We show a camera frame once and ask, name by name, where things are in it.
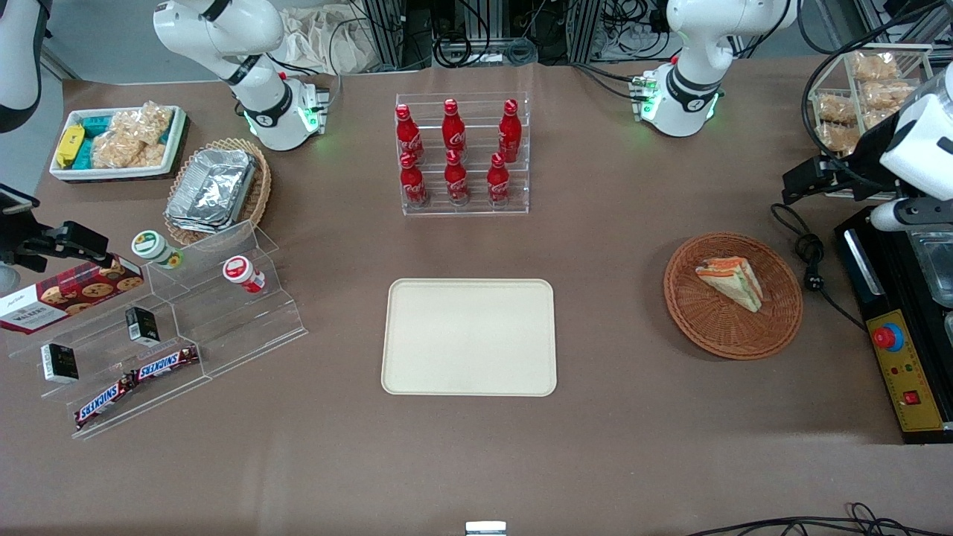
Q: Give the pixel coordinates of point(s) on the metal pan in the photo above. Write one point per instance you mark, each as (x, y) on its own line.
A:
(936, 268)

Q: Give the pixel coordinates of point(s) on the round brown wicker basket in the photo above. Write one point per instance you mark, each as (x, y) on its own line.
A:
(715, 327)

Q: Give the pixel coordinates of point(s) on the stacked aluminium foil containers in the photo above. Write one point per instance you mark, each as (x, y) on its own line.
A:
(212, 190)

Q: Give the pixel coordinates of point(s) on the red emergency stop button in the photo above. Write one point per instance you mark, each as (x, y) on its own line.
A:
(887, 339)

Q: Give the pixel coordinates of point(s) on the triangular sandwich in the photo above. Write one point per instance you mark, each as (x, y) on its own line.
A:
(733, 283)

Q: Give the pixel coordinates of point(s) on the clear acrylic stepped display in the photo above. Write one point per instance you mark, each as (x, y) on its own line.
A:
(223, 327)

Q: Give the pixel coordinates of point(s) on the small white block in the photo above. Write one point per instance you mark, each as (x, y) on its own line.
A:
(485, 528)

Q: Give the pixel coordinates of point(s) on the red Walkers cookie box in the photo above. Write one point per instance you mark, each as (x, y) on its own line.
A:
(67, 298)

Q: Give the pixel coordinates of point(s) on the green lid cup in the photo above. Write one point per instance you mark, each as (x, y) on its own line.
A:
(153, 247)

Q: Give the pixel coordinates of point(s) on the clear bag of fried snacks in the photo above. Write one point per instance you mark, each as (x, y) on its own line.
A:
(886, 95)
(837, 109)
(835, 138)
(875, 67)

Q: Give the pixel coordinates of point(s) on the black appliance with yellow panel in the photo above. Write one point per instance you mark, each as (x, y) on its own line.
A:
(904, 380)

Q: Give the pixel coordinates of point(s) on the aluminium profile frame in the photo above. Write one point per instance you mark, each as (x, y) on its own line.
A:
(391, 33)

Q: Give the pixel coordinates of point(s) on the yellow snack packet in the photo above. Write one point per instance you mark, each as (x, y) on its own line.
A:
(69, 145)

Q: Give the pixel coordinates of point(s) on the red lid cup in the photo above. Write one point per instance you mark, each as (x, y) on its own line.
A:
(240, 272)

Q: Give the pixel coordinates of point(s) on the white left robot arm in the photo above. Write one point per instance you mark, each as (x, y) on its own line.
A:
(692, 74)

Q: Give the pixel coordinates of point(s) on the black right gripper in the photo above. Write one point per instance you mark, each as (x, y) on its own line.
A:
(26, 246)

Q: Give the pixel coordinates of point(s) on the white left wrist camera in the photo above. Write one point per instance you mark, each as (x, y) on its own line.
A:
(912, 214)

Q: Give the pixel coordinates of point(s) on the beige rectangular tray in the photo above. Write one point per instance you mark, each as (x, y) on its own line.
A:
(469, 339)

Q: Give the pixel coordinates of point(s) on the clear acrylic bottle rack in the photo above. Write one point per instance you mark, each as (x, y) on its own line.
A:
(476, 208)

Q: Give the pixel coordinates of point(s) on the white cloth bag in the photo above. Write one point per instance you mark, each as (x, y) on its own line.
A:
(320, 41)

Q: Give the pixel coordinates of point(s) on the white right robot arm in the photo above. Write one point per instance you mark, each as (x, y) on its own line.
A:
(260, 97)

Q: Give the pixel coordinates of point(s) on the Snickers bar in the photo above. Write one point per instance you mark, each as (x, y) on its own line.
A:
(104, 403)
(165, 363)

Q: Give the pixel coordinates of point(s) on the oval light wicker basket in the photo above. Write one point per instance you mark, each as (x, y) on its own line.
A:
(259, 186)

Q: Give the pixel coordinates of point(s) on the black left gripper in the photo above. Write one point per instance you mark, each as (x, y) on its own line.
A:
(866, 155)

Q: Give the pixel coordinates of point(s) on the teal snack packet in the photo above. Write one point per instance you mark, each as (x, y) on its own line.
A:
(84, 155)
(97, 125)

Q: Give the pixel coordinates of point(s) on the red cola bottle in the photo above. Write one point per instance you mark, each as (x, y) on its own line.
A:
(408, 135)
(510, 132)
(413, 182)
(498, 180)
(456, 179)
(453, 128)

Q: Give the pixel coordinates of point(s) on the clear bag of rice crackers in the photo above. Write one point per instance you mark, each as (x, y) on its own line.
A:
(134, 138)

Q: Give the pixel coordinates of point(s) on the small black box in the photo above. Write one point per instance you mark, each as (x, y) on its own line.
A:
(141, 325)
(59, 363)

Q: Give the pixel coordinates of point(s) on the white rectangular snack bin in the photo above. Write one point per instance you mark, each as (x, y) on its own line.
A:
(119, 173)

